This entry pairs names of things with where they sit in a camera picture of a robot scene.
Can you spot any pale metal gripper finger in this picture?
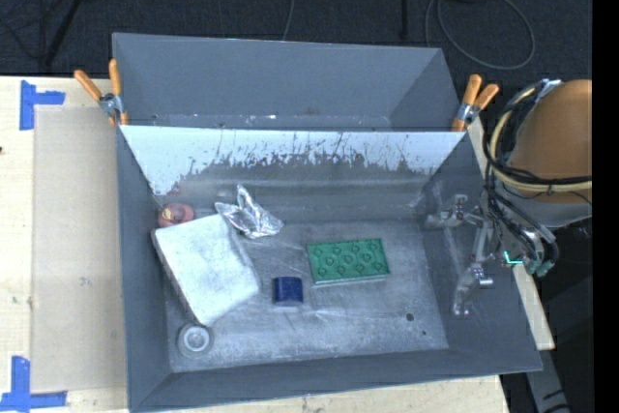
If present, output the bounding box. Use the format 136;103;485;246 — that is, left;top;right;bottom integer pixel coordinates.
424;193;469;229
452;263;495;318

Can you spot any dark green flat block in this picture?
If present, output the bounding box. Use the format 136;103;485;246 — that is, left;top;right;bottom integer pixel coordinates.
305;237;392;285

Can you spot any grey metal bin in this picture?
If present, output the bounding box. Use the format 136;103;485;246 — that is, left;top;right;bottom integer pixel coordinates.
110;32;544;413

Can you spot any small dark blue cylinder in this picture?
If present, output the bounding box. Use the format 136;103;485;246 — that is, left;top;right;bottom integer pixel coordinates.
270;275;306;308

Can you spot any crumpled clear plastic wrapper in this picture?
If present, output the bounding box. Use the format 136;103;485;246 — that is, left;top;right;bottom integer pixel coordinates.
214;184;285;240

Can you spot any white sponge block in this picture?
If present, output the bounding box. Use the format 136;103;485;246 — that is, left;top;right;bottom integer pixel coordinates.
153;213;262;328

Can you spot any clear round glass lid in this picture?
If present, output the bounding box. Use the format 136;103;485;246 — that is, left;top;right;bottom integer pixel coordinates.
176;322;216;359

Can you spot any red toy fruit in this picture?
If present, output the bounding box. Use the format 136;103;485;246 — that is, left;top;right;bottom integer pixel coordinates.
157;202;196;229

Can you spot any pale wood flat board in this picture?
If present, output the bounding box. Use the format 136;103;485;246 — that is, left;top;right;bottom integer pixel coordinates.
29;104;129;396

